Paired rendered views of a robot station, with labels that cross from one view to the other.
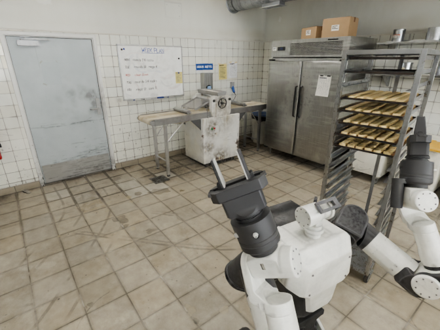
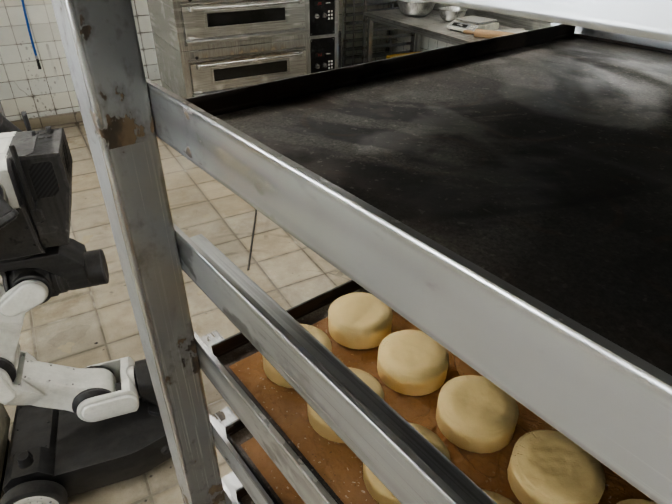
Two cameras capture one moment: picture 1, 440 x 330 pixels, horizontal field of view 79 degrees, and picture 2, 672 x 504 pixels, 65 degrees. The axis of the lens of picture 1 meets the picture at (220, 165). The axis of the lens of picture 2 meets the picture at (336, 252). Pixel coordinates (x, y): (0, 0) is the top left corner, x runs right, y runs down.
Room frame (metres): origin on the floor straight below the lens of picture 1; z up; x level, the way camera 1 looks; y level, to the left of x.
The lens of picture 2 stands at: (1.85, -1.46, 1.77)
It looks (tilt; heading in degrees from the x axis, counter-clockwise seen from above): 33 degrees down; 98
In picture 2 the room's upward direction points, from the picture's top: straight up
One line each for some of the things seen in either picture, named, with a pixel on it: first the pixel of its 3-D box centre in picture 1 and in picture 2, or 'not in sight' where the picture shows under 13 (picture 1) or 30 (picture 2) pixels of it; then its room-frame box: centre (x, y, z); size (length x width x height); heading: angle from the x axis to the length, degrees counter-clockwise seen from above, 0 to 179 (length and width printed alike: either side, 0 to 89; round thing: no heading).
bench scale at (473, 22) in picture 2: not in sight; (472, 24); (2.29, 3.54, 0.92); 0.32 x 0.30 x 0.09; 45
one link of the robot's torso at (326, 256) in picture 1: (294, 255); (16, 190); (0.77, -0.27, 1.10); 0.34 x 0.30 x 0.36; 119
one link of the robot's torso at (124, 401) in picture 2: not in sight; (108, 389); (0.83, -0.24, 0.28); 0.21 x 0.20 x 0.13; 29
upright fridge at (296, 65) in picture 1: (311, 103); not in sight; (4.74, -1.62, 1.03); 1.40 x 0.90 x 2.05; 38
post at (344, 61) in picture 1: (327, 164); not in sight; (2.00, -0.87, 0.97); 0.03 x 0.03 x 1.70; 47
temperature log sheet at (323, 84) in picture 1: (323, 86); not in sight; (4.15, -1.55, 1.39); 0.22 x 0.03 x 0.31; 38
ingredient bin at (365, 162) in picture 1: (372, 153); not in sight; (3.96, -2.40, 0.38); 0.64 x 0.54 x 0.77; 131
